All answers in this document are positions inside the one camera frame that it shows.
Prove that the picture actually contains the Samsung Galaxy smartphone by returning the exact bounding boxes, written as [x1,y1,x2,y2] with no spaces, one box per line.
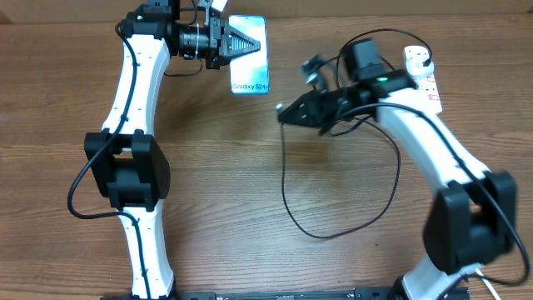
[229,15,270,95]

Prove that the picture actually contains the black USB charging cable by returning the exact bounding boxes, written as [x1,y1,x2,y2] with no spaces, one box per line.
[275,27,433,240]

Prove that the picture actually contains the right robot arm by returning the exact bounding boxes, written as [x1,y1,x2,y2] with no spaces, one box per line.
[277,39,521,299]

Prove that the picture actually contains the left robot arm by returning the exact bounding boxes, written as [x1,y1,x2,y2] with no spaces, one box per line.
[83,1,269,299]

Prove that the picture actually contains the white charger plug adapter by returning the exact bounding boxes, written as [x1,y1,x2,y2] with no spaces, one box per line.
[405,57,435,80]

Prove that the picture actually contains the white power strip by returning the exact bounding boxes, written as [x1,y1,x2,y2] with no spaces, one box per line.
[403,45,442,115]

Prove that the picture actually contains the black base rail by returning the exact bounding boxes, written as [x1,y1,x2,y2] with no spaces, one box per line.
[99,286,471,300]

